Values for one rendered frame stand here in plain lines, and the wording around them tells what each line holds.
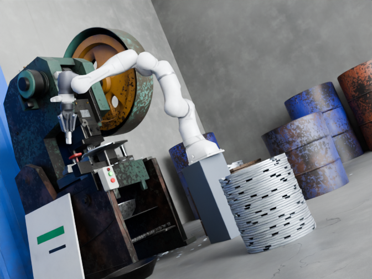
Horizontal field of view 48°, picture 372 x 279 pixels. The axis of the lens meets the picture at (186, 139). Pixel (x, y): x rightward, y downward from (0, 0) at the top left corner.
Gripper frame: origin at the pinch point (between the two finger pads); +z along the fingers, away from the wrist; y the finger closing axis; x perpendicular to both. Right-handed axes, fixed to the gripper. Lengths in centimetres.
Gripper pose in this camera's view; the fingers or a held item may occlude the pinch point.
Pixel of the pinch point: (68, 138)
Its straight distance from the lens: 256.8
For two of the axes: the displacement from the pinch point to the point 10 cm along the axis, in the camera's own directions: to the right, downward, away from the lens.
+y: 5.8, -1.2, 8.1
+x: -8.1, -0.6, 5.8
